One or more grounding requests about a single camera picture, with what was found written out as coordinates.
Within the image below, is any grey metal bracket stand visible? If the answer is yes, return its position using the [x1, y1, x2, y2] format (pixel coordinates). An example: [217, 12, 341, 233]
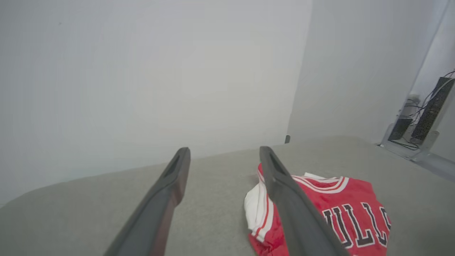
[379, 123, 441, 162]

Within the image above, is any small black box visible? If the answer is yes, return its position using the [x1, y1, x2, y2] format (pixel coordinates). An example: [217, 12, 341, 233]
[388, 118, 413, 141]

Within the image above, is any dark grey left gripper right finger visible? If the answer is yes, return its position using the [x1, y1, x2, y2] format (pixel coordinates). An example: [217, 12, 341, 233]
[259, 146, 350, 256]

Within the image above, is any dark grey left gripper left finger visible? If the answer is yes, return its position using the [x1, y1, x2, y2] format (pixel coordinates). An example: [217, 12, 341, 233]
[104, 147, 191, 256]

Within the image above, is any red and white basketball jersey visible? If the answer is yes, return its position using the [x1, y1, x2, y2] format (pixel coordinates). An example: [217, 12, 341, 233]
[244, 164, 392, 256]

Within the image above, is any tall black power strip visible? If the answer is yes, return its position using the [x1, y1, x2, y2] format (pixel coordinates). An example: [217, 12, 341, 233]
[411, 77, 455, 144]

